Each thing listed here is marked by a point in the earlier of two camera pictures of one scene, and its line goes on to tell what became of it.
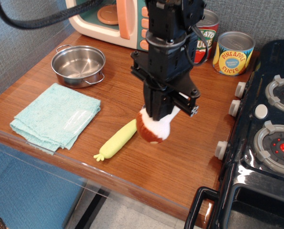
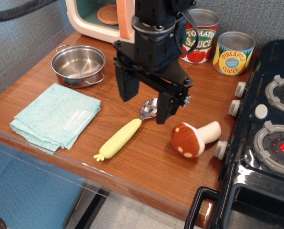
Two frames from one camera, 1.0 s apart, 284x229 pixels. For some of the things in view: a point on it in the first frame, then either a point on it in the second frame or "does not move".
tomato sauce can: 209,28 does not move
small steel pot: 77,66 does not move
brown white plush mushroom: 155,131 -> 188,141
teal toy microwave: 123,22 does not move
